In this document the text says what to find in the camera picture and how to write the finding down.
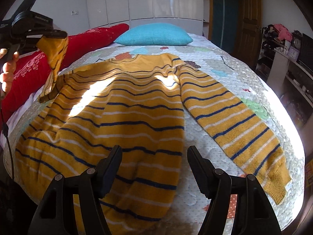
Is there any yellow striped knit sweater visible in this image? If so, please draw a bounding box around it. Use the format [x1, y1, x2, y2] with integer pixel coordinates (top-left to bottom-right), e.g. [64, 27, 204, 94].
[15, 52, 291, 234]

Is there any left hand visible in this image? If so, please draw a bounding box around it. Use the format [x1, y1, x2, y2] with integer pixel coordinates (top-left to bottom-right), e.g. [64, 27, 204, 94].
[1, 51, 19, 100]

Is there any red patterned blanket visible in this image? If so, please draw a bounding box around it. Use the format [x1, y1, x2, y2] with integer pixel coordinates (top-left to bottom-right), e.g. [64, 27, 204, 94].
[1, 23, 130, 122]

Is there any white bed sheet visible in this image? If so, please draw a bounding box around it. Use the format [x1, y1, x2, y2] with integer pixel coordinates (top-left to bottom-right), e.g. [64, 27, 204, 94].
[0, 85, 49, 148]

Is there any turquoise knit pillow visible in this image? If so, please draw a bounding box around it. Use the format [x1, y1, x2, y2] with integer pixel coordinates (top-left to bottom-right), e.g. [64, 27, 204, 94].
[115, 23, 193, 46]

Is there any cluttered white shelf unit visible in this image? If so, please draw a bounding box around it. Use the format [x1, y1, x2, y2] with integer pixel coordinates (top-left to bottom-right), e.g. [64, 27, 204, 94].
[255, 24, 312, 129]

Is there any white glossy wardrobe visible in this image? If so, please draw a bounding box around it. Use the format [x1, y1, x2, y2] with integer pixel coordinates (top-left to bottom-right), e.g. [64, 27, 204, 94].
[86, 0, 209, 36]

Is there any purple alarm clock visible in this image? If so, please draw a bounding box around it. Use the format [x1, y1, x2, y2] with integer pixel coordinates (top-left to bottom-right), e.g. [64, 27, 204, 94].
[287, 46, 300, 61]

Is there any patchwork heart quilt bedspread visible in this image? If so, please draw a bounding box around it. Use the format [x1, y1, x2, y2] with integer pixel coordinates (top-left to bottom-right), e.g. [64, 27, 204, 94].
[4, 46, 305, 234]

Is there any pink garment on shelf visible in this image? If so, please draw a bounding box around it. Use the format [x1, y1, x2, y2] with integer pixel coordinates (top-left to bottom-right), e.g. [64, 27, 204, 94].
[274, 24, 292, 42]

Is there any brown wooden door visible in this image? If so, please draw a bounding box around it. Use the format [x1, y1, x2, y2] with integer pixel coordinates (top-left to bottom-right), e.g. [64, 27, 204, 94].
[209, 0, 263, 69]

